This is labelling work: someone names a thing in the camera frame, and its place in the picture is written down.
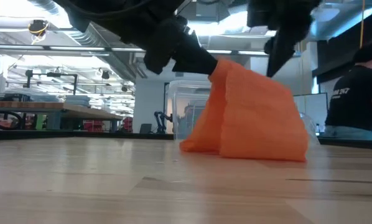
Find wooden workbench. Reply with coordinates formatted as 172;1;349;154
0;101;124;131

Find silver ceiling duct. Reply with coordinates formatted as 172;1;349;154
27;0;149;82

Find red tool cabinet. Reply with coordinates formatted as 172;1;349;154
123;117;134;133

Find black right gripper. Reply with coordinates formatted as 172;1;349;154
248;0;322;78

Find clear plastic storage bin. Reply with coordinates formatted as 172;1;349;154
166;80;212;141

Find orange elastic bandage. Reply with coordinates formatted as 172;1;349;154
179;58;309;162

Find yellow cable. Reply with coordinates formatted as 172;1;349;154
360;0;365;49

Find red storage bin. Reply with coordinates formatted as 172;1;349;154
83;120;105;132

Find black aluminium table frame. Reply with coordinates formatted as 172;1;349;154
0;129;372;151

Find ceiling camera with yellow cable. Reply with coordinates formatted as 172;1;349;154
28;19;49;44

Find stacked grey trays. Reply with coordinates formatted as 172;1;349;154
64;95;91;108

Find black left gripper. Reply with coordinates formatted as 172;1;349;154
144;15;220;75

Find long ceiling light strip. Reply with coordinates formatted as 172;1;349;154
0;44;300;58

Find person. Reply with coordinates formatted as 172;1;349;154
325;42;372;141

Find black overhead gantry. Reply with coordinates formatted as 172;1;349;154
24;70;78;96

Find white whiteboard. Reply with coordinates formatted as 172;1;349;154
293;92;329;138

